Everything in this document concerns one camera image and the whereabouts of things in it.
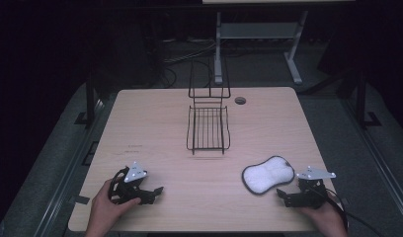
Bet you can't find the aluminium floor rail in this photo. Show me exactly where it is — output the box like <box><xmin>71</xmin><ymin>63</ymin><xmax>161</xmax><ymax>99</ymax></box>
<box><xmin>342</xmin><ymin>97</ymin><xmax>403</xmax><ymax>228</ymax></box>
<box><xmin>33</xmin><ymin>98</ymin><xmax>107</xmax><ymax>237</ymax></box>

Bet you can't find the dark tape piece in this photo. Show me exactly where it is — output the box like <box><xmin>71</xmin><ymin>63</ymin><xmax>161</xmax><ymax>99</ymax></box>
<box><xmin>69</xmin><ymin>195</ymin><xmax>91</xmax><ymax>205</ymax></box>

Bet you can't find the bundle of floor cables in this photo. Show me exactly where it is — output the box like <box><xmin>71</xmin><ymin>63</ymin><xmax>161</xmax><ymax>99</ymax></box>
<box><xmin>158</xmin><ymin>38</ymin><xmax>218</xmax><ymax>89</ymax></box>

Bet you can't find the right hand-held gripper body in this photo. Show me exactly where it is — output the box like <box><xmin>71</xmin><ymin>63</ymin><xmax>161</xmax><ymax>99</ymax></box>
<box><xmin>295</xmin><ymin>165</ymin><xmax>337</xmax><ymax>210</ymax></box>

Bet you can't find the person's left hand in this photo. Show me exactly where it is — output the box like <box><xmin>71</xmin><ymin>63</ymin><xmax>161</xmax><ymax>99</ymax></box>
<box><xmin>90</xmin><ymin>179</ymin><xmax>142</xmax><ymax>229</ymax></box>

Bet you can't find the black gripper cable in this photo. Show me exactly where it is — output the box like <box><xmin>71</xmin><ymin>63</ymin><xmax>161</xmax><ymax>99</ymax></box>
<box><xmin>326</xmin><ymin>188</ymin><xmax>385</xmax><ymax>237</ymax></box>

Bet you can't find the white sponge with black edge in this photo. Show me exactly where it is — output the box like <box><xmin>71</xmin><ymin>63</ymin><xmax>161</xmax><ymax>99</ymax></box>
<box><xmin>241</xmin><ymin>155</ymin><xmax>295</xmax><ymax>196</ymax></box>

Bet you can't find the black wire rack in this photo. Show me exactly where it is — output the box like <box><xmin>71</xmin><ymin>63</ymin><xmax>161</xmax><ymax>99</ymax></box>
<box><xmin>186</xmin><ymin>54</ymin><xmax>232</xmax><ymax>156</ymax></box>

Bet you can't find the person's right hand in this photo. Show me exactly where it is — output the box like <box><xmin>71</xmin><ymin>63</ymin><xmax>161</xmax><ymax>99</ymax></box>
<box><xmin>298</xmin><ymin>193</ymin><xmax>349</xmax><ymax>232</ymax></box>

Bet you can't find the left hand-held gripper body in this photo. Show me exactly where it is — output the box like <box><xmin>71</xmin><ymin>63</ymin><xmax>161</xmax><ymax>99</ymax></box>
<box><xmin>108</xmin><ymin>161</ymin><xmax>155</xmax><ymax>205</ymax></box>

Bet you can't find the black metal post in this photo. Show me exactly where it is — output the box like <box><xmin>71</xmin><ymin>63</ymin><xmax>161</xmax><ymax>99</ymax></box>
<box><xmin>74</xmin><ymin>73</ymin><xmax>102</xmax><ymax>128</ymax></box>
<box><xmin>354</xmin><ymin>70</ymin><xmax>382</xmax><ymax>129</ymax></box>

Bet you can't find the grey metal stand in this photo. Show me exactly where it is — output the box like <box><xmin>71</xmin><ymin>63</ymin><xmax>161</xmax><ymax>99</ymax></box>
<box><xmin>213</xmin><ymin>9</ymin><xmax>310</xmax><ymax>86</ymax></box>

